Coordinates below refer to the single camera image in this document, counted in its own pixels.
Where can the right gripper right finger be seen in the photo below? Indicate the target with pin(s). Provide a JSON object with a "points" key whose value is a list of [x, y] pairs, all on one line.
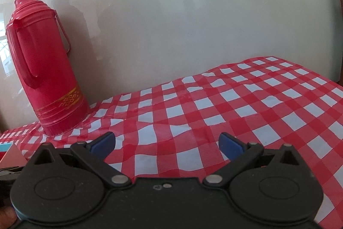
{"points": [[240, 155]]}

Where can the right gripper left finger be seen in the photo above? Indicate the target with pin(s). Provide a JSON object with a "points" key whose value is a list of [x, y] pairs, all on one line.
{"points": [[93, 154]]}

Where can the person's hand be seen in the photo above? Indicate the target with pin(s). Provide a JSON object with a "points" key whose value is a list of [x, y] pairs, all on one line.
{"points": [[8, 217]]}

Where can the colourful cardboard box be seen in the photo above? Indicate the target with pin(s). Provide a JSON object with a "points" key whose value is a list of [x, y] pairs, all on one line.
{"points": [[11, 156]]}

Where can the red white checkered tablecloth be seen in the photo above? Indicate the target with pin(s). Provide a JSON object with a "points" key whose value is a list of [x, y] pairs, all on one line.
{"points": [[172, 129]]}

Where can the red thermos flask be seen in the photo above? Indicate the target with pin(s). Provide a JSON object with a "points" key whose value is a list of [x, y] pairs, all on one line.
{"points": [[35, 36]]}

